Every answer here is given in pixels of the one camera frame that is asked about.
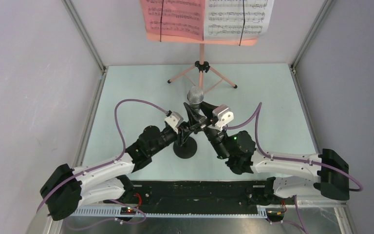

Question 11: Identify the pink paper sheet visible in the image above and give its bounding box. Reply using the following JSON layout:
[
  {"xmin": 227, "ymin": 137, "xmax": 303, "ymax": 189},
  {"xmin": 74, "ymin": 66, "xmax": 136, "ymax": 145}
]
[{"xmin": 140, "ymin": 0, "xmax": 205, "ymax": 40}]

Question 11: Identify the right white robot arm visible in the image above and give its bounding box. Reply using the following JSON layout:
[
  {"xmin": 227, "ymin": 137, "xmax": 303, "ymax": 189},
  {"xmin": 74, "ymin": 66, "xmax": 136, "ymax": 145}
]
[{"xmin": 200, "ymin": 102, "xmax": 351, "ymax": 204}]

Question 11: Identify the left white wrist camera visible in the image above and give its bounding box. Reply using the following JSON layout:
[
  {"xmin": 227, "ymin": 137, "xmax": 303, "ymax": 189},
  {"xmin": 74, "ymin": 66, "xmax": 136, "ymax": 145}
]
[{"xmin": 164, "ymin": 111, "xmax": 184, "ymax": 134}]

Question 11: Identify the aluminium frame post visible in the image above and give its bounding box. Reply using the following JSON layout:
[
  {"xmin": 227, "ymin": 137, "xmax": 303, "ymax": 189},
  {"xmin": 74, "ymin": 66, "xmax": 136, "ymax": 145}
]
[
  {"xmin": 61, "ymin": 0, "xmax": 106, "ymax": 74},
  {"xmin": 290, "ymin": 0, "xmax": 336, "ymax": 71}
]

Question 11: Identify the white sheet music page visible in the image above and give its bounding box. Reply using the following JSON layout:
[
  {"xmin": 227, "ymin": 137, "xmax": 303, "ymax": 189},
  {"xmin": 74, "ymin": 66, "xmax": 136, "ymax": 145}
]
[{"xmin": 204, "ymin": 0, "xmax": 275, "ymax": 41}]

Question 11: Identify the white slotted cable duct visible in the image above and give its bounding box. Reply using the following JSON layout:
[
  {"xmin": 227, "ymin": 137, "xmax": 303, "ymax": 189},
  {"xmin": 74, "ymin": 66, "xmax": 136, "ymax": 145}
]
[{"xmin": 71, "ymin": 206, "xmax": 268, "ymax": 219}]

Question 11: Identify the left aluminium frame post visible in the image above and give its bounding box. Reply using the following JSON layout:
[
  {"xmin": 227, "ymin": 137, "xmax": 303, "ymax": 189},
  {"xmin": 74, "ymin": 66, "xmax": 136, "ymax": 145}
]
[{"xmin": 61, "ymin": 0, "xmax": 106, "ymax": 74}]

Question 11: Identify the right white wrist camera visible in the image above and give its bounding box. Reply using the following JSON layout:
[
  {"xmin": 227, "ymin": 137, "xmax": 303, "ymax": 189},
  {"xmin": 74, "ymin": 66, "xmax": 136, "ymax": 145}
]
[{"xmin": 210, "ymin": 104, "xmax": 234, "ymax": 131}]

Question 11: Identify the pink music stand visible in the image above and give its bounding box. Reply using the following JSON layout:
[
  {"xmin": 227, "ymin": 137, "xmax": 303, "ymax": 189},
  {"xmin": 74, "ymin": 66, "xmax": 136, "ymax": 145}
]
[{"xmin": 146, "ymin": 32, "xmax": 259, "ymax": 89}]

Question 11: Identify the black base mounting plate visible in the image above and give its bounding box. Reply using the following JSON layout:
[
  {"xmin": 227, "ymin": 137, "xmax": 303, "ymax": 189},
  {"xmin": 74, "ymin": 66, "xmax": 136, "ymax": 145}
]
[{"xmin": 118, "ymin": 179, "xmax": 273, "ymax": 215}]

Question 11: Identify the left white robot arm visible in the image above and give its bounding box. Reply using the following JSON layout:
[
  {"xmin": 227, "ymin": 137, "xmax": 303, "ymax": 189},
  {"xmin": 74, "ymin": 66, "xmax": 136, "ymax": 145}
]
[{"xmin": 39, "ymin": 103, "xmax": 212, "ymax": 221}]

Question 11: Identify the right aluminium frame post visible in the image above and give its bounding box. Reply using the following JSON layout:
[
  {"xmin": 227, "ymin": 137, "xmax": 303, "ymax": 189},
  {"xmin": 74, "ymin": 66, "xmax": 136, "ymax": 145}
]
[{"xmin": 290, "ymin": 0, "xmax": 336, "ymax": 71}]

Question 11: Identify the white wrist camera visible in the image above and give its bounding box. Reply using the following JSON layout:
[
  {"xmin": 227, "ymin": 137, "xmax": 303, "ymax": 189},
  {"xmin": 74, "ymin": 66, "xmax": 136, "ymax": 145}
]
[
  {"xmin": 210, "ymin": 104, "xmax": 234, "ymax": 131},
  {"xmin": 164, "ymin": 111, "xmax": 184, "ymax": 134}
]

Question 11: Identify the grey metal microphone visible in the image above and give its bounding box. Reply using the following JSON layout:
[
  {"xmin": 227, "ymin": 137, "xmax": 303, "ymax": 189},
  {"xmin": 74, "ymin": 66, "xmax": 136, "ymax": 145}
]
[{"xmin": 187, "ymin": 86, "xmax": 204, "ymax": 113}]

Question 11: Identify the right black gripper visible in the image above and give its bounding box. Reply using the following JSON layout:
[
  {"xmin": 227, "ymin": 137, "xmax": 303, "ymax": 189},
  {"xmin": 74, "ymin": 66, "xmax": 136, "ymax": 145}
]
[{"xmin": 184, "ymin": 97, "xmax": 230, "ymax": 160}]

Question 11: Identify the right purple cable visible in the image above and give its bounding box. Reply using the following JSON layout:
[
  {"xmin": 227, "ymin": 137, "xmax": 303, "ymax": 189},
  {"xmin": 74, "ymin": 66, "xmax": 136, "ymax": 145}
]
[{"xmin": 223, "ymin": 102, "xmax": 364, "ymax": 234}]

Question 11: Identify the purple cable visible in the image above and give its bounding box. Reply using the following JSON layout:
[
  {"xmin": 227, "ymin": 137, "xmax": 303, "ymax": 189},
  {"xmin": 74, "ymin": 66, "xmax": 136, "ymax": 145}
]
[
  {"xmin": 36, "ymin": 98, "xmax": 170, "ymax": 231},
  {"xmin": 223, "ymin": 102, "xmax": 364, "ymax": 234}
]

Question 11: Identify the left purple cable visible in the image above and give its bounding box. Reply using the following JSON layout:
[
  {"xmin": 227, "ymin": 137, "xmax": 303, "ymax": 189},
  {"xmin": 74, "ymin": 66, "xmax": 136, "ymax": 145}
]
[{"xmin": 36, "ymin": 98, "xmax": 170, "ymax": 231}]

